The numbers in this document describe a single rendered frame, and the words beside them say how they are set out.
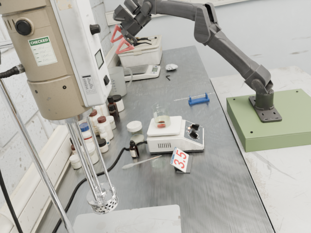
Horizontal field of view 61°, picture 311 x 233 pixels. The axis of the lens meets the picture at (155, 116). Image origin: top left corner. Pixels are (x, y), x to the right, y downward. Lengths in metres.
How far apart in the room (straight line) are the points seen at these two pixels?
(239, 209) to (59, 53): 0.58
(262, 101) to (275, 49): 1.50
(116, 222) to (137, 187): 0.15
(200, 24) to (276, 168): 0.55
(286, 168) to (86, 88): 0.66
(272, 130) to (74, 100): 0.69
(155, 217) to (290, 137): 0.51
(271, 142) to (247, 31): 1.56
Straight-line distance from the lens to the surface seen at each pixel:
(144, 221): 0.76
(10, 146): 0.88
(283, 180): 0.87
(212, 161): 0.92
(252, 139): 0.94
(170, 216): 0.76
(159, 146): 0.96
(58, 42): 0.44
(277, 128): 0.99
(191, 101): 1.30
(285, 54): 2.57
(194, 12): 1.04
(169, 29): 2.31
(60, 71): 0.45
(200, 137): 0.99
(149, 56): 1.95
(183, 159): 0.92
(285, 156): 0.96
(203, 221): 0.75
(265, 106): 1.06
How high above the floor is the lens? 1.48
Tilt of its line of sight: 28 degrees down
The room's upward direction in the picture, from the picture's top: 11 degrees counter-clockwise
